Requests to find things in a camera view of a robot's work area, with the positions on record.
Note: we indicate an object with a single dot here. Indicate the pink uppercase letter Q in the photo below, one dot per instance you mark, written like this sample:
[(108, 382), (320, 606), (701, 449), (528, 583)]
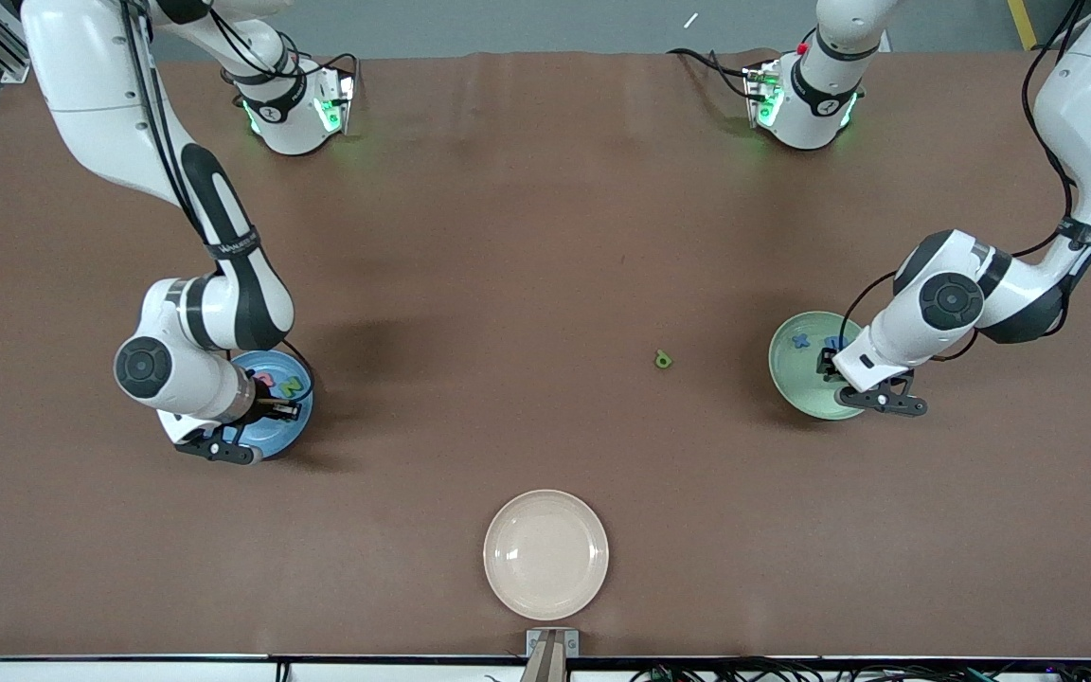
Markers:
[(264, 380)]

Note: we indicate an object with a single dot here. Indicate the green uppercase letter N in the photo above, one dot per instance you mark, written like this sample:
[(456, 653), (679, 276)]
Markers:
[(292, 387)]

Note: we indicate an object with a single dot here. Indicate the blue plate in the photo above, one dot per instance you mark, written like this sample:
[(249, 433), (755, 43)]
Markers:
[(290, 431)]

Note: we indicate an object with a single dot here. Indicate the blue lowercase letter x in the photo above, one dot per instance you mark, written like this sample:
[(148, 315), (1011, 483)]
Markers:
[(801, 341)]

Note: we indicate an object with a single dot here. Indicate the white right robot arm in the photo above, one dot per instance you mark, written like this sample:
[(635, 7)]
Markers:
[(100, 95)]

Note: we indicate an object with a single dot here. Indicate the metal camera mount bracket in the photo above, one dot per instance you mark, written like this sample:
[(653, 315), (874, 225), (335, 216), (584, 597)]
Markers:
[(551, 644)]

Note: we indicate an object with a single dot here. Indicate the white table edge rail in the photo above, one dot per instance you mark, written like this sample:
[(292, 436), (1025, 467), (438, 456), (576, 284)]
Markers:
[(129, 673)]

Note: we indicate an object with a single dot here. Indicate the beige plate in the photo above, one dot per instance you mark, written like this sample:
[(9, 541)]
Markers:
[(545, 554)]

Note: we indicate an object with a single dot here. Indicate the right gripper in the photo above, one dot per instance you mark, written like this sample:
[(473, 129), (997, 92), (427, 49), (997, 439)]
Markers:
[(266, 406)]

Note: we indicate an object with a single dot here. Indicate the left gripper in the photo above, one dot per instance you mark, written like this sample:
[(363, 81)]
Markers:
[(828, 363)]

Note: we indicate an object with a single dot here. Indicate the green lowercase letter p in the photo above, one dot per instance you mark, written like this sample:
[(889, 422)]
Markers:
[(664, 360)]

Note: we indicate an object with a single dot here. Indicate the green plate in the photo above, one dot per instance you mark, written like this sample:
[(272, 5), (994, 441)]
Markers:
[(796, 379)]

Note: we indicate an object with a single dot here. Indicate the blue lowercase letter m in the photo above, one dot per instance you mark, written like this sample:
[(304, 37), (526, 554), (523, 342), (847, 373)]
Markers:
[(835, 341)]

